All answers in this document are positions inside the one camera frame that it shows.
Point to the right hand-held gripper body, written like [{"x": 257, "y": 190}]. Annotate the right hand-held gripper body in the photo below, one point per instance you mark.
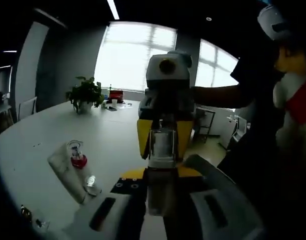
[{"x": 168, "y": 75}]

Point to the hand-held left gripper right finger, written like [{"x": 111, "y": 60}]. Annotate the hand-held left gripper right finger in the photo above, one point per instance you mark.
[{"x": 193, "y": 200}]

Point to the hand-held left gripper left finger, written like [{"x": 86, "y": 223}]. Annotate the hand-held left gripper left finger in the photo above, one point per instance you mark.
[{"x": 130, "y": 200}]

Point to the white skincare tube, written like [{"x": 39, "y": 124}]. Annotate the white skincare tube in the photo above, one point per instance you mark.
[{"x": 65, "y": 172}]

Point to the small white blue skincare sachet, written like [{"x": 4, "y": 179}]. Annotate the small white blue skincare sachet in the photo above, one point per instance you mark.
[{"x": 41, "y": 223}]

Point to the gold foil skincare sachet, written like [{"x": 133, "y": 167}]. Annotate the gold foil skincare sachet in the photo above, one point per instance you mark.
[{"x": 26, "y": 212}]

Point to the wide bright window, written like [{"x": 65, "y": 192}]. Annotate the wide bright window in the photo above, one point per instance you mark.
[{"x": 135, "y": 55}]

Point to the black phone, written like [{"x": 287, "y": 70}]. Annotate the black phone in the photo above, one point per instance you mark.
[{"x": 111, "y": 108}]

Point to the white paper cup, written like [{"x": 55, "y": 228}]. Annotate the white paper cup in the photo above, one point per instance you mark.
[{"x": 114, "y": 102}]

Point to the red box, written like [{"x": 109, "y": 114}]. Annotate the red box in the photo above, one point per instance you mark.
[{"x": 119, "y": 95}]

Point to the narrow bright window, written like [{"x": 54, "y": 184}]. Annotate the narrow bright window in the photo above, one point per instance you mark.
[{"x": 215, "y": 65}]

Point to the white floor appliance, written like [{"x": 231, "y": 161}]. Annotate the white floor appliance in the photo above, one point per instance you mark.
[{"x": 236, "y": 132}]

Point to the round ceiling downlight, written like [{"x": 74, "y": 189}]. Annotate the round ceiling downlight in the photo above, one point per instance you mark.
[{"x": 208, "y": 19}]

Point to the potted green plant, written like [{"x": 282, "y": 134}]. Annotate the potted green plant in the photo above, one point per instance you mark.
[{"x": 85, "y": 92}]

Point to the wide ceiling light strip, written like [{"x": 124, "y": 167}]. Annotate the wide ceiling light strip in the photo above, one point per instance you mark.
[{"x": 113, "y": 8}]

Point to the white worn device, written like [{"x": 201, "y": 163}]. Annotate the white worn device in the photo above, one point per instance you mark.
[{"x": 273, "y": 22}]

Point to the white plastic chair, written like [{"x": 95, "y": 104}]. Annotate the white plastic chair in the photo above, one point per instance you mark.
[{"x": 28, "y": 107}]

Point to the long ceiling light strip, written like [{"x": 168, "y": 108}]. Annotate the long ceiling light strip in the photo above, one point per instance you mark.
[
  {"x": 10, "y": 51},
  {"x": 4, "y": 67}
]

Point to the black metal frame stand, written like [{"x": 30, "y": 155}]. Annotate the black metal frame stand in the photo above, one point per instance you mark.
[{"x": 205, "y": 120}]

